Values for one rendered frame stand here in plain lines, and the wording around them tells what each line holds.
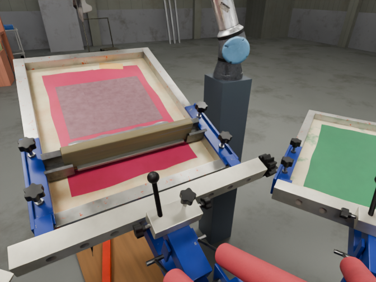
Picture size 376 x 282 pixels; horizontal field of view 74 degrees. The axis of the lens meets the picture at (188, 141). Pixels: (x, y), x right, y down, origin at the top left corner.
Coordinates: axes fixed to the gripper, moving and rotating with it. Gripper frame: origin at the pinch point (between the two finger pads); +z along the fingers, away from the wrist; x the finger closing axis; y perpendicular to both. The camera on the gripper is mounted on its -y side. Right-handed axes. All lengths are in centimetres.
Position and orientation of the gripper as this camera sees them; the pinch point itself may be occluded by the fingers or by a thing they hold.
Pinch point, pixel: (77, 15)
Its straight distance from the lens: 135.0
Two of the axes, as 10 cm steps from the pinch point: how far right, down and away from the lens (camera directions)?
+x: -4.6, -6.8, 5.7
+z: -1.5, 6.9, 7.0
